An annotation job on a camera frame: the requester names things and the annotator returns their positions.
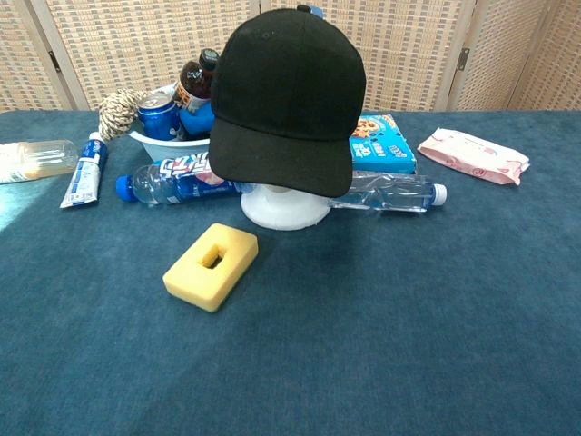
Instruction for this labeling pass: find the black baseball cap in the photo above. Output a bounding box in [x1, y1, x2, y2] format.
[209, 7, 367, 198]

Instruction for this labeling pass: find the white foam mannequin head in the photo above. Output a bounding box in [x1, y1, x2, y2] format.
[240, 183, 331, 232]

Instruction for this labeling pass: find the yellow sponge with rectangular hole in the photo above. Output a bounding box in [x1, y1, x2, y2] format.
[162, 223, 260, 313]

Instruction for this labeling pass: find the clear water bottle white cap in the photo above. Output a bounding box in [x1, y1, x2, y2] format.
[327, 171, 448, 213]

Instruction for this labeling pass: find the blue cookie box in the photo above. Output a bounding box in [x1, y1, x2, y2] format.
[348, 114, 418, 175]

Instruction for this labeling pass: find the blue label soda bottle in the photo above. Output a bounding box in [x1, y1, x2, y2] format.
[115, 152, 255, 206]

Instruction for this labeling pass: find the blue fabric item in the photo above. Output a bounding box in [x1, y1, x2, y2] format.
[179, 103, 215, 140]

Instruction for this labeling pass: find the light blue plastic basin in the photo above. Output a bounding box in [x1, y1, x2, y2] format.
[128, 84, 212, 164]

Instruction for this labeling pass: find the blue soda can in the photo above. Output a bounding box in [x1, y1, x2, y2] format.
[137, 93, 182, 141]

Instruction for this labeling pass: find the dark brown drink bottle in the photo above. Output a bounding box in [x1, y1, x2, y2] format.
[173, 48, 221, 114]

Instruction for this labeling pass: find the pink wet wipes pack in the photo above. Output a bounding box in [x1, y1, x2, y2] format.
[417, 127, 531, 186]

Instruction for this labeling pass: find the blue white toothpaste tube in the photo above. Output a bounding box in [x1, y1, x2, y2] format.
[59, 131, 110, 210]

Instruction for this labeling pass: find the woven folding screen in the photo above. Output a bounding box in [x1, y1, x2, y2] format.
[0, 0, 581, 114]

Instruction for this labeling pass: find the amber tea bottle white cap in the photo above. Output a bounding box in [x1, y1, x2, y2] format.
[0, 139, 80, 185]

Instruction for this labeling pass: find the beige brown rope ball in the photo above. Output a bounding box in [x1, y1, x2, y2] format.
[98, 88, 149, 142]

